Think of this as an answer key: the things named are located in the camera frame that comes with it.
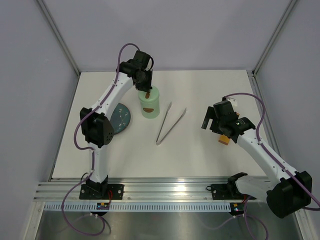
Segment green round lid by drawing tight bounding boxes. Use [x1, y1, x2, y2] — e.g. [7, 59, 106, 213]
[138, 85, 160, 104]

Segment green cylindrical lunch container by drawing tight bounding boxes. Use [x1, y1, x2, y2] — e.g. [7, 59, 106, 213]
[140, 100, 160, 119]

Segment metal tongs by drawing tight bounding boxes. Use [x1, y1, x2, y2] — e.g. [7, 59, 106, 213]
[155, 102, 187, 146]

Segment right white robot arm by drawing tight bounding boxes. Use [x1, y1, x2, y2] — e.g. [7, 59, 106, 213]
[201, 100, 312, 219]

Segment orange rectangular box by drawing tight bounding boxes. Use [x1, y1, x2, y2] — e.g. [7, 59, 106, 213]
[218, 135, 230, 146]

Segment dark teal plate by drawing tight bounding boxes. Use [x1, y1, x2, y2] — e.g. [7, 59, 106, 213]
[110, 103, 131, 135]

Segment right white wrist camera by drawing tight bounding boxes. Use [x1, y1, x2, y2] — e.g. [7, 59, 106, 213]
[225, 97, 238, 107]

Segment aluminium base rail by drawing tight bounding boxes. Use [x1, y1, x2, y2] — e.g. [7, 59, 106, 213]
[33, 177, 227, 203]

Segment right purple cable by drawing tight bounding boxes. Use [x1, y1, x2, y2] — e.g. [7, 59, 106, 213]
[199, 92, 320, 240]

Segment purple cable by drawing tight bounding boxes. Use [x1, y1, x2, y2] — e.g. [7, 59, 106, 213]
[61, 43, 141, 237]
[199, 92, 320, 240]

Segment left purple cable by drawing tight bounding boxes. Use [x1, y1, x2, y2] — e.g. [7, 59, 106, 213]
[61, 43, 141, 237]

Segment left aluminium frame post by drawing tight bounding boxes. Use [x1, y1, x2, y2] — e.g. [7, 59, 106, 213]
[35, 0, 81, 78]

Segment aluminium frame post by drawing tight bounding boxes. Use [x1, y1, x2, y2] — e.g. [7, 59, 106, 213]
[35, 0, 81, 78]
[251, 0, 300, 78]

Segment right aluminium frame post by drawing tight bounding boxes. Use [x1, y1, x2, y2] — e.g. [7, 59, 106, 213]
[251, 0, 300, 78]

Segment white slotted cable duct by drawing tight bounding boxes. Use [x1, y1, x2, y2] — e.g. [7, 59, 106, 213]
[44, 202, 231, 213]

